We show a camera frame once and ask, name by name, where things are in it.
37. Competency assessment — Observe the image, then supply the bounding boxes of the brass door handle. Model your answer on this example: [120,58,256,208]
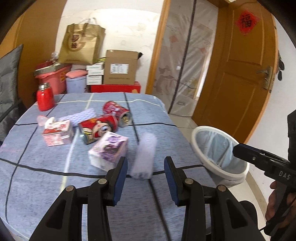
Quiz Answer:
[256,65,273,90]

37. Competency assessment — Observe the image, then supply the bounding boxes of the light blue plastic bucket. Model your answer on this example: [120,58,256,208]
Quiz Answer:
[66,76,87,93]

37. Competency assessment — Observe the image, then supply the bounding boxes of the red drink can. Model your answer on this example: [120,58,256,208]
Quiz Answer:
[103,101,132,128]

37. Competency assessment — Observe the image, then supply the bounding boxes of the white round trash bin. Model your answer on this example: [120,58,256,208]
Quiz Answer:
[191,126,249,188]

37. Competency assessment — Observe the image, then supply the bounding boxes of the red cartoon can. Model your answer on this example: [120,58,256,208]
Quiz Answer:
[78,114,118,145]

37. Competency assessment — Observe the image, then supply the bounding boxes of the pink plastic basket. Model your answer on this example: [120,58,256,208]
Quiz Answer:
[34,63,72,95]

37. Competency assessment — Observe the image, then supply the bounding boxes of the white foam net sleeve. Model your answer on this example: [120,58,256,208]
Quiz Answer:
[130,133,158,180]

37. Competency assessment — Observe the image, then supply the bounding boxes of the red thermos bottle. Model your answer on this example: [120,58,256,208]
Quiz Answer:
[37,82,55,111]

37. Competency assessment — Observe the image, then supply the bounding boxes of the hanging black keys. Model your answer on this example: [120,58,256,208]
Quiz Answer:
[277,53,285,81]

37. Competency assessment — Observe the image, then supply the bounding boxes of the strawberry milk carton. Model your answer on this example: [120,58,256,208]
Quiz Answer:
[42,118,74,147]

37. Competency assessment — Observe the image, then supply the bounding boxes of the grey cushioned chair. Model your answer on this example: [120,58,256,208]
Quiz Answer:
[1,44,23,143]

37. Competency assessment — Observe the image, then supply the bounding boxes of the blue plaid tablecloth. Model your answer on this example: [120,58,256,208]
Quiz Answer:
[1,92,215,240]

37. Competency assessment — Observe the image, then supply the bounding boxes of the gold paper gift bag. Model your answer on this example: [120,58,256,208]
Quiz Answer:
[58,17,105,65]

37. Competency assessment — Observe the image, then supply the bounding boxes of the purple tissue pack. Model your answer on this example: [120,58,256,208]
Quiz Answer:
[88,132,128,172]

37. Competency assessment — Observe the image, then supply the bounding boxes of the pink cushion lid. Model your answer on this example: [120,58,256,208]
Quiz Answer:
[66,69,87,78]

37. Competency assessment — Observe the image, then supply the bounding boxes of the red fu door decoration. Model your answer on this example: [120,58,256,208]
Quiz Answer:
[236,10,259,35]

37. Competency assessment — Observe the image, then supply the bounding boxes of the brown cardboard box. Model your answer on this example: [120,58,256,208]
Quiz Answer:
[103,50,139,85]

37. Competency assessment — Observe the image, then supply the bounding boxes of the red flat gift box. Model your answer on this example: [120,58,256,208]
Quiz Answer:
[90,81,141,93]

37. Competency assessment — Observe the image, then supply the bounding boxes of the stacked white small boxes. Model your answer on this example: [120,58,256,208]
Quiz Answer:
[86,62,104,85]

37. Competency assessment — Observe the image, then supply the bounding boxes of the wooden door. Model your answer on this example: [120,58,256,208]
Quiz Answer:
[192,1,278,143]

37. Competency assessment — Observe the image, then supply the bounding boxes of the transparent zip door curtain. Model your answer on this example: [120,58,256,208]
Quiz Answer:
[152,1,218,117]

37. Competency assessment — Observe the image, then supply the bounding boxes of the right hand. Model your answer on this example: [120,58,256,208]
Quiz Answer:
[265,181,293,227]

